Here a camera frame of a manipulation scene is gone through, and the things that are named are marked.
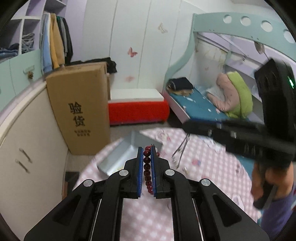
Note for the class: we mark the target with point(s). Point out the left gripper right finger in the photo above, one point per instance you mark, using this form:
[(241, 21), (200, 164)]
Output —
[(200, 210)]

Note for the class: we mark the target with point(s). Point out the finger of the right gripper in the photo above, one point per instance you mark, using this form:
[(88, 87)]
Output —
[(203, 129)]

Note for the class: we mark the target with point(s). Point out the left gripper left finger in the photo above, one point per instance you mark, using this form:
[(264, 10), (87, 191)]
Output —
[(93, 210)]

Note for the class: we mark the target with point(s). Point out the pearl earring gold charm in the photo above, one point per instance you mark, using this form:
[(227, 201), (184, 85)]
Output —
[(178, 153)]

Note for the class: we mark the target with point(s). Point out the right hand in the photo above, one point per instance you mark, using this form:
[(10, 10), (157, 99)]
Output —
[(270, 183)]

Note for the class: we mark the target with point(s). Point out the pink checkered tablecloth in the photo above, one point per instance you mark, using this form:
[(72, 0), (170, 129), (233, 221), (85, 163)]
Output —
[(148, 218)]

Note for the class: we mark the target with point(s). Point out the blue bed mattress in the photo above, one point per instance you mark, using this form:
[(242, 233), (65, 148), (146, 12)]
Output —
[(196, 106)]

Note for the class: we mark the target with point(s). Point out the folded dark clothes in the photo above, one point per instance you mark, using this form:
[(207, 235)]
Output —
[(179, 86)]

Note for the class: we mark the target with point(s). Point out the dark metal tin box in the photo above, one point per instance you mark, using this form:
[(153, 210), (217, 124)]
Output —
[(126, 149)]

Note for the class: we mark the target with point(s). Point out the beige low cabinet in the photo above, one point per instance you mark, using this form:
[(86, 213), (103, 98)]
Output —
[(33, 159)]

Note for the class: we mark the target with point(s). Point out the red storage ottoman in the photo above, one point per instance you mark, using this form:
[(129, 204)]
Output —
[(138, 112)]

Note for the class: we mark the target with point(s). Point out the white ottoman top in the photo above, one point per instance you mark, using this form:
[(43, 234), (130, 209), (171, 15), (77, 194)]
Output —
[(134, 95)]

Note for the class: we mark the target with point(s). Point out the large cardboard box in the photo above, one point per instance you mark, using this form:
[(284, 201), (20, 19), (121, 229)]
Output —
[(79, 99)]

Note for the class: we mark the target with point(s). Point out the white wardrobe doors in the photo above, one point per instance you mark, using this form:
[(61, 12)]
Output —
[(143, 38)]

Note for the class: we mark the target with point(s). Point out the black clothes on box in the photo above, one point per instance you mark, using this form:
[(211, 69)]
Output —
[(110, 64)]

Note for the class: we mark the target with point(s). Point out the teal drawer cabinet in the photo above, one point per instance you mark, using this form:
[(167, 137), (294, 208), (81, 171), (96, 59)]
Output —
[(18, 73)]

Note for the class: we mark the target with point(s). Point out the hanging clothes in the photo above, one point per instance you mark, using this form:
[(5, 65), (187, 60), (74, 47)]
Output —
[(55, 42)]

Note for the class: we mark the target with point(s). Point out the purple cubby shelf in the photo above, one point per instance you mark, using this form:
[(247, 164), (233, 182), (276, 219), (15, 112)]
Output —
[(28, 19)]

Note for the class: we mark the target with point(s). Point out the teal bunk bed frame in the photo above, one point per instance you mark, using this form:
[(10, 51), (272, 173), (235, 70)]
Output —
[(229, 42)]

